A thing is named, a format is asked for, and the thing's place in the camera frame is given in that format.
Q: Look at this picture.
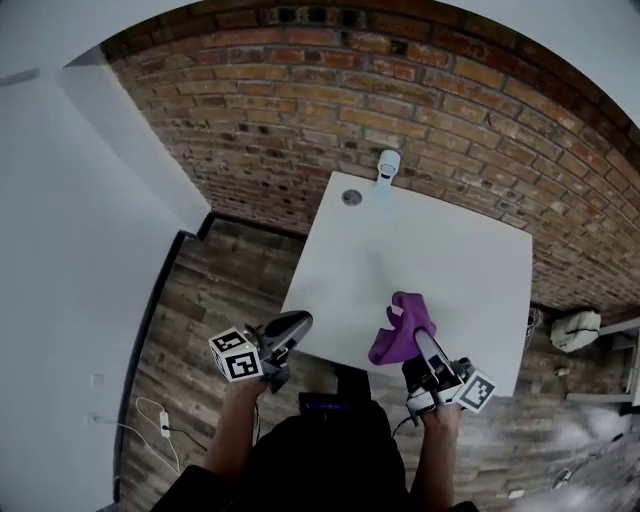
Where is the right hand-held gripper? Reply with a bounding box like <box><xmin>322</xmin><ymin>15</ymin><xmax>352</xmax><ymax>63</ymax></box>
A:
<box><xmin>401</xmin><ymin>327</ymin><xmax>498</xmax><ymax>419</ymax></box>

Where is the white charger cable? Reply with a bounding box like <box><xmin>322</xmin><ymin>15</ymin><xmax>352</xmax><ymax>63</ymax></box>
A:
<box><xmin>97</xmin><ymin>396</ymin><xmax>209</xmax><ymax>474</ymax></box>

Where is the white backpack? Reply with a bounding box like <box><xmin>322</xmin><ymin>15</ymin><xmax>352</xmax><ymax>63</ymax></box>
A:
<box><xmin>550</xmin><ymin>307</ymin><xmax>602</xmax><ymax>354</ymax></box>

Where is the person's black shirt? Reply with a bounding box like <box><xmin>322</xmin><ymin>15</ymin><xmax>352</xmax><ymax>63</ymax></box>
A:
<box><xmin>154</xmin><ymin>399</ymin><xmax>481</xmax><ymax>512</ymax></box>

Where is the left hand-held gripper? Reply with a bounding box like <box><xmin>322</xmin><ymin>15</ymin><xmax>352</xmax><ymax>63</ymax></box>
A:
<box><xmin>208</xmin><ymin>309</ymin><xmax>315</xmax><ymax>395</ymax></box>

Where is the black chest device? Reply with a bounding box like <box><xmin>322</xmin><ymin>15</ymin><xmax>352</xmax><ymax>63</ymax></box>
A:
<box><xmin>298</xmin><ymin>392</ymin><xmax>354</xmax><ymax>414</ymax></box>

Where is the person's left forearm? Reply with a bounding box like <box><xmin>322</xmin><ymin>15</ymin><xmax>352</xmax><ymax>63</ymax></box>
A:
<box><xmin>203</xmin><ymin>377</ymin><xmax>266</xmax><ymax>484</ymax></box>

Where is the white table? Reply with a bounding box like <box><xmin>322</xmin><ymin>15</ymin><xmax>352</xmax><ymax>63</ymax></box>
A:
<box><xmin>564</xmin><ymin>317</ymin><xmax>640</xmax><ymax>416</ymax></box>

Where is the white coiled floor cable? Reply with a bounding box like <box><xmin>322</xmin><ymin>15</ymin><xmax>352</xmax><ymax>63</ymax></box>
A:
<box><xmin>524</xmin><ymin>307</ymin><xmax>544</xmax><ymax>346</ymax></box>

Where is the purple cleaning cloth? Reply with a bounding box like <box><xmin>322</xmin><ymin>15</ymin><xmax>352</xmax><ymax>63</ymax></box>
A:
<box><xmin>367</xmin><ymin>291</ymin><xmax>439</xmax><ymax>366</ymax></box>

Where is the person's right forearm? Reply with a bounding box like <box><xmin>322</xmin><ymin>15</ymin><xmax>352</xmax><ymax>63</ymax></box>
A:
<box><xmin>409</xmin><ymin>402</ymin><xmax>464</xmax><ymax>509</ymax></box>

